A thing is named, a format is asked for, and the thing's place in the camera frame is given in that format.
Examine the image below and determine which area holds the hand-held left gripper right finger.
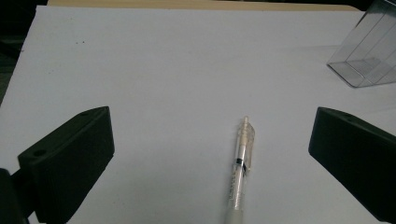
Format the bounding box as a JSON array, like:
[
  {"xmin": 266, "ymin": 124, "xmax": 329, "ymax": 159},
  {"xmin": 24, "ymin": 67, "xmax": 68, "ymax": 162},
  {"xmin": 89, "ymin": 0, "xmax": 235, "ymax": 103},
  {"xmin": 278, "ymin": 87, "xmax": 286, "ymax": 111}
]
[{"xmin": 307, "ymin": 106, "xmax": 396, "ymax": 224}]

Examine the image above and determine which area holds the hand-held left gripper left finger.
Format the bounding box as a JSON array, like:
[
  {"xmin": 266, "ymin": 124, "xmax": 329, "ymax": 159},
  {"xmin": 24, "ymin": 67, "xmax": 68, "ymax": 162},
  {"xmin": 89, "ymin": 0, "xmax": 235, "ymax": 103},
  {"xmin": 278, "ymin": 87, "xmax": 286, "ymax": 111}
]
[{"xmin": 17, "ymin": 105, "xmax": 116, "ymax": 224}]

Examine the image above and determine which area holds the clear plastic pen holder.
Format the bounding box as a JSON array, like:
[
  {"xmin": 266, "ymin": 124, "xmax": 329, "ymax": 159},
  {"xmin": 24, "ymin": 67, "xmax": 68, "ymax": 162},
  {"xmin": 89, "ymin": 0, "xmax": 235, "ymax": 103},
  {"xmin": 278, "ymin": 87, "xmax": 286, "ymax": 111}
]
[{"xmin": 326, "ymin": 0, "xmax": 396, "ymax": 89}]

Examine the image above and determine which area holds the clear plastic pen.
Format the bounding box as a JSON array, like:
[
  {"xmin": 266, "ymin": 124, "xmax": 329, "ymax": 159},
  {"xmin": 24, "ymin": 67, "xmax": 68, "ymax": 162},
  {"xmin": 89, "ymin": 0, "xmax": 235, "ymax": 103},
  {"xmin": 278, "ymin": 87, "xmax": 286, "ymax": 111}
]
[{"xmin": 221, "ymin": 115, "xmax": 256, "ymax": 224}]

